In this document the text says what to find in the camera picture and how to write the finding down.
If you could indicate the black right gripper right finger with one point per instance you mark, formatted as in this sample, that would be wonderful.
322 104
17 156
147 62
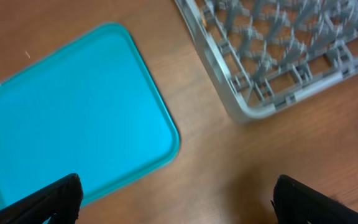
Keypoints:
295 203

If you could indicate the grey dishwasher rack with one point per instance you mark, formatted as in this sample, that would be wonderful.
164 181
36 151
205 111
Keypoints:
264 56

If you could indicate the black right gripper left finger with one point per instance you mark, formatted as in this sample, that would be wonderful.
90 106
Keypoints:
57 203

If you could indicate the teal plastic tray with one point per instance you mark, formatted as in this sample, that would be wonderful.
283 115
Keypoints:
90 108

